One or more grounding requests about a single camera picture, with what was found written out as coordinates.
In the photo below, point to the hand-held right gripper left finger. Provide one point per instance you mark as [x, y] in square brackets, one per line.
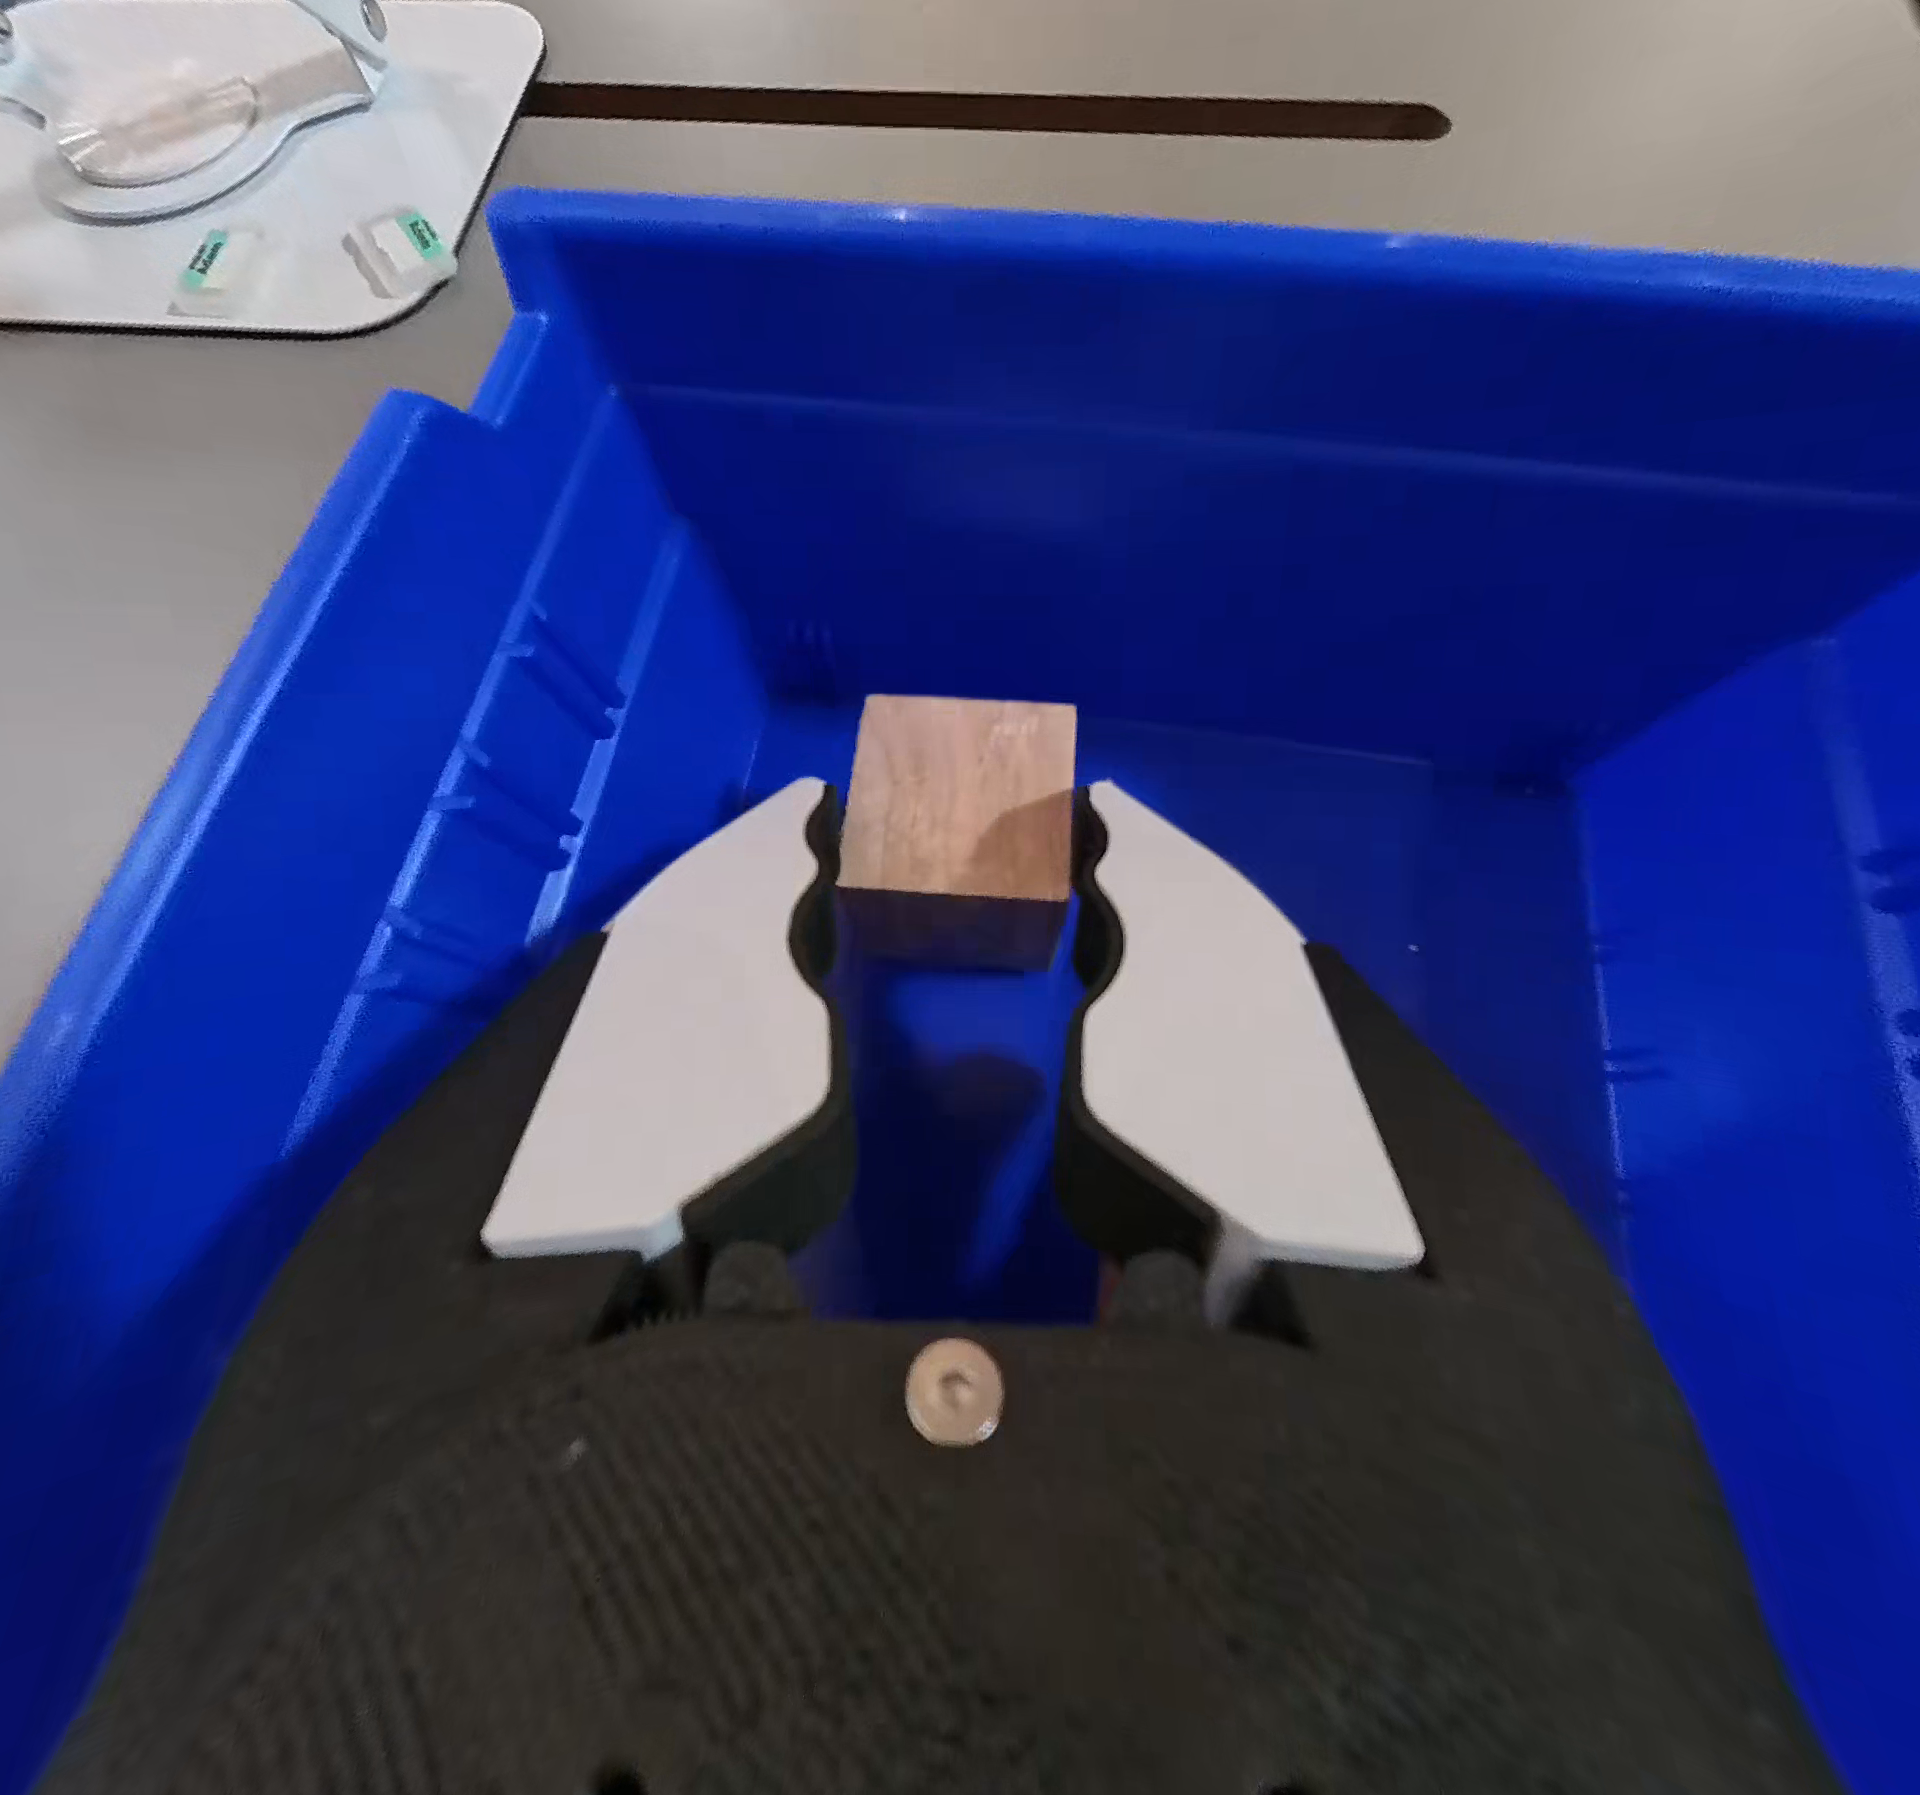
[676, 1045]

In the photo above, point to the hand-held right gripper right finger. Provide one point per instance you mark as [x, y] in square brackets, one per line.
[1231, 1060]

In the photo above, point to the wooden cube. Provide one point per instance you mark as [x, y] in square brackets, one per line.
[946, 806]

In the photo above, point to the blue plastic bin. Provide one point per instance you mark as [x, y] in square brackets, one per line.
[1200, 552]

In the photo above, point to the small white clip green label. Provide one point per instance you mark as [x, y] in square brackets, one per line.
[398, 250]
[217, 268]

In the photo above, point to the white document stand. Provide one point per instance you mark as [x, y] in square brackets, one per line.
[451, 101]

